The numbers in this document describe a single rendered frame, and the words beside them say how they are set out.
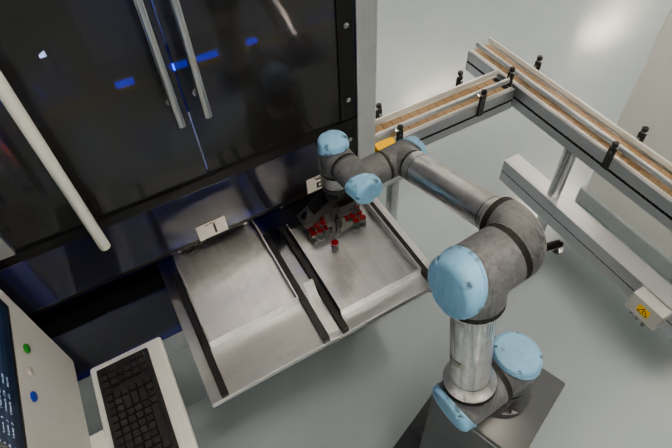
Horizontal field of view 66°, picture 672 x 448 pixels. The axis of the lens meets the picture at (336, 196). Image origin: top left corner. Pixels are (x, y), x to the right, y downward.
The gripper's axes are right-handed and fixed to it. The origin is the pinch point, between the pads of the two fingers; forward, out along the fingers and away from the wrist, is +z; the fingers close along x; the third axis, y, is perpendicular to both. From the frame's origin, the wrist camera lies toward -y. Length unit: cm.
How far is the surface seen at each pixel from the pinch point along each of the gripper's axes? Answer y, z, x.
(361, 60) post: 19.3, -41.4, 15.3
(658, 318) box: 91, 45, -57
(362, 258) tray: 6.1, 9.4, -6.6
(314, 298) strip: -12.6, 8.3, -11.8
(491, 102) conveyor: 81, 6, 26
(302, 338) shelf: -20.6, 9.6, -20.1
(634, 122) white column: 155, 37, 10
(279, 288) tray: -19.4, 9.3, -3.3
